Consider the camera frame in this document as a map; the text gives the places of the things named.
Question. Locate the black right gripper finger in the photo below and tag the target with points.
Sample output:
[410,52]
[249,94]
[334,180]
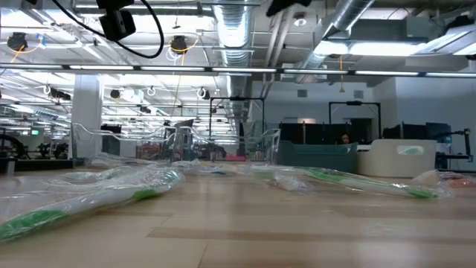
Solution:
[290,3]

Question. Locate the orange white toothbrush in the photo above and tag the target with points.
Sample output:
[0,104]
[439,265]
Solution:
[236,158]
[457,182]

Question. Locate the round ceiling fixture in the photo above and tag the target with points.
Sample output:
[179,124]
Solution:
[300,21]

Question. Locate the white building pillar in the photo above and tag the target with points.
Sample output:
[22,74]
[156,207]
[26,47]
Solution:
[87,111]

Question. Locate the black monitor row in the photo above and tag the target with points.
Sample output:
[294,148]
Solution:
[316,132]
[409,132]

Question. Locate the black cabinet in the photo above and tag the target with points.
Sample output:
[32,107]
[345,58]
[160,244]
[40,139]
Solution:
[111,145]

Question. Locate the clear plastic bin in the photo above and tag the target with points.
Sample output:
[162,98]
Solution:
[269,147]

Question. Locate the person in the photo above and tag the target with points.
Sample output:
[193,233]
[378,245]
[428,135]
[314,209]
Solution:
[346,138]

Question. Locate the teal plastic bin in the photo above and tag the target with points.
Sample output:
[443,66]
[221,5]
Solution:
[316,158]

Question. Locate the black background equipment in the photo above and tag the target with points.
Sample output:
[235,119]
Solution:
[59,150]

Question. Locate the black bench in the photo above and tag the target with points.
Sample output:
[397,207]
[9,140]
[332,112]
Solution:
[44,165]

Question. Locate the blue white toothbrush in wrapper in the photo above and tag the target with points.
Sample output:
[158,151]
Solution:
[219,172]

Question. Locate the white plastic bin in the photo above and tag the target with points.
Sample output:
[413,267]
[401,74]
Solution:
[379,164]

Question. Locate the black background stand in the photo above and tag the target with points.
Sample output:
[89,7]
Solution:
[466,141]

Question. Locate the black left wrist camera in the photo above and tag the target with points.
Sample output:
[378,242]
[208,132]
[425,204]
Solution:
[117,25]

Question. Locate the silver round air duct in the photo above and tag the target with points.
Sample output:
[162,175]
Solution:
[349,16]
[232,52]

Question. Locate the black ceiling-mounted camera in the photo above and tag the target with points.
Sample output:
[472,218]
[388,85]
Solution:
[179,42]
[16,41]

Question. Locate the long ceiling light rail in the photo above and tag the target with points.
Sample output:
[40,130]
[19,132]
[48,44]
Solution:
[241,69]

